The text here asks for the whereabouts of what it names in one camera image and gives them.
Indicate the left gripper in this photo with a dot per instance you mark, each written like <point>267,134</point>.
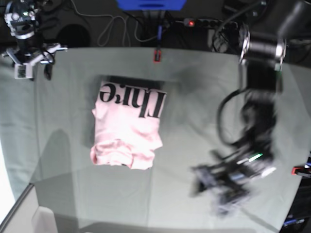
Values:
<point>228,179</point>

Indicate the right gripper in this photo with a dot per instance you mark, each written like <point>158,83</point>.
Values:
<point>34,49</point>

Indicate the pink t-shirt black print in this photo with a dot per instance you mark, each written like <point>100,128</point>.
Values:
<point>127,120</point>

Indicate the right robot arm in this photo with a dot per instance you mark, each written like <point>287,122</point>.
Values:
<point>23,19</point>

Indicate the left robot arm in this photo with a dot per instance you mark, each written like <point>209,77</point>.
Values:
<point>265,28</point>

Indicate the red clamp right edge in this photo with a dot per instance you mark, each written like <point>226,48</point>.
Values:
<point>303,171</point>

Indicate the blue box top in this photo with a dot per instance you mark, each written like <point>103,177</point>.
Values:
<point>131,5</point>

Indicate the red clamp top centre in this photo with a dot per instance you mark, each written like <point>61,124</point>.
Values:
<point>157,56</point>

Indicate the white bin corner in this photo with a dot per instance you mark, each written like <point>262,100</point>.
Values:
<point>43,221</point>

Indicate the black power strip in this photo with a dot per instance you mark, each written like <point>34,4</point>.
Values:
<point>209,24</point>

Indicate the blue clamp handle centre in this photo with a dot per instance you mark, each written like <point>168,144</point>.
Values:
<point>159,33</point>

